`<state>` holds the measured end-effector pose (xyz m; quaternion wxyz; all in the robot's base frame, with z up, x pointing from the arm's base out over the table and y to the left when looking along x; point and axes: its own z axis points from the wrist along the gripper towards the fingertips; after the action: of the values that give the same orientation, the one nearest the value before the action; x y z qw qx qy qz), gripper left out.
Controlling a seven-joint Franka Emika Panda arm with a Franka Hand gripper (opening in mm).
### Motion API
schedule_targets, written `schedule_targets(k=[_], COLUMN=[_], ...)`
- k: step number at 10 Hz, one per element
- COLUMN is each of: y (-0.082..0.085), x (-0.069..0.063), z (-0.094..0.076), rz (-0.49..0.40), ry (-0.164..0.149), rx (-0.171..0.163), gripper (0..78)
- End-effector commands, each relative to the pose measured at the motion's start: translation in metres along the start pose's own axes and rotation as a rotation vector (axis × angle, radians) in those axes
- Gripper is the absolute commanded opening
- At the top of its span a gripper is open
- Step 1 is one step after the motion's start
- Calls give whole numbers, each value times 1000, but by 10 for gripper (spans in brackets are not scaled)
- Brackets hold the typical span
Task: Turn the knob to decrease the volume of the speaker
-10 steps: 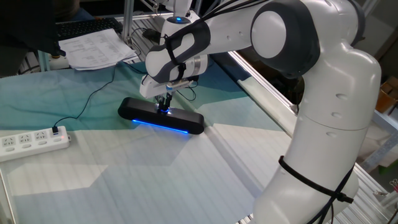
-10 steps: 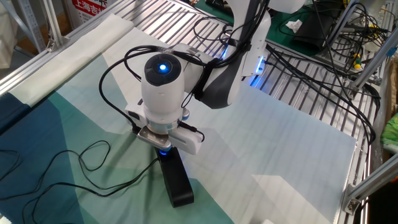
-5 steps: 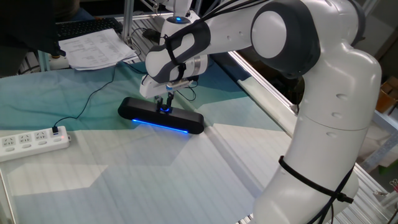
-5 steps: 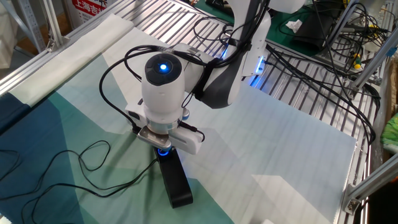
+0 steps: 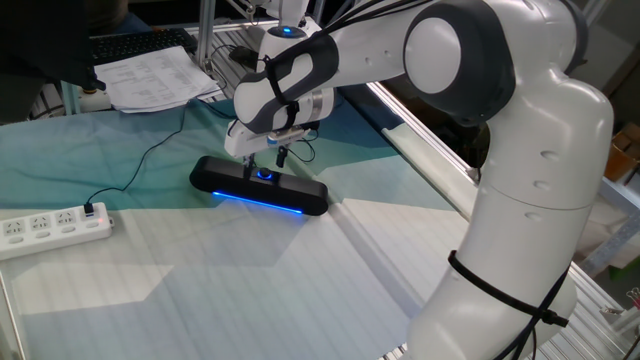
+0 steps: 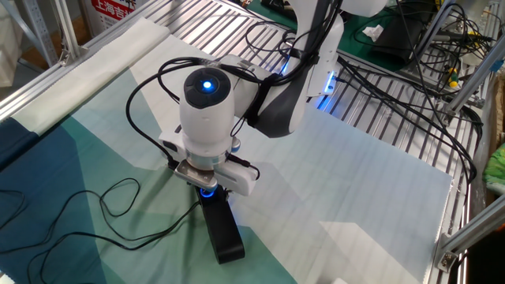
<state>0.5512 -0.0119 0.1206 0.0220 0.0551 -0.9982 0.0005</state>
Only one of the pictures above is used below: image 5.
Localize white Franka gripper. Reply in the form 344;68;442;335
223;119;274;179

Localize black soundbar speaker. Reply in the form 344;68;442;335
189;155;330;218

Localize small black device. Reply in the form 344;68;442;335
228;44;261;70

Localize teal and white tablecloth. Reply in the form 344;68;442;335
0;97;474;360

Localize stack of printed papers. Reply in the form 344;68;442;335
93;45;225;114

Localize black computer keyboard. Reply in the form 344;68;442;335
88;27;199;67

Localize white power strip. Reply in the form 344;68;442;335
0;200;116;262

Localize person's dark clothed torso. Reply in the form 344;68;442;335
0;0;101;125

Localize brown cardboard box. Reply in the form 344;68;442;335
603;121;640;184

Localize black camera cable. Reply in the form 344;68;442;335
274;128;320;170

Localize silver wrist camera blue caps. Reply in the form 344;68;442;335
266;125;308;148

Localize aluminium frame post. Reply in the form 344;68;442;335
195;0;218;70

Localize thin black speaker cable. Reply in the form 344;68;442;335
83;97;239;217

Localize aluminium table edge rail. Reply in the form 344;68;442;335
362;78;484;224

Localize black strap on arm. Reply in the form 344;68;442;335
447;248;572;360

